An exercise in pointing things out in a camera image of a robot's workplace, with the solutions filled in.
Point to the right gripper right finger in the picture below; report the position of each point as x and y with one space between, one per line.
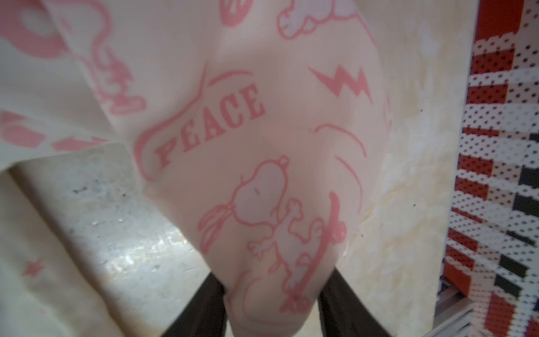
342 314

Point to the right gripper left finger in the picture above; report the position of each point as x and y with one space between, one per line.
205 314

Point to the cream pink printed jacket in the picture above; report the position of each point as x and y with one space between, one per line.
257 127

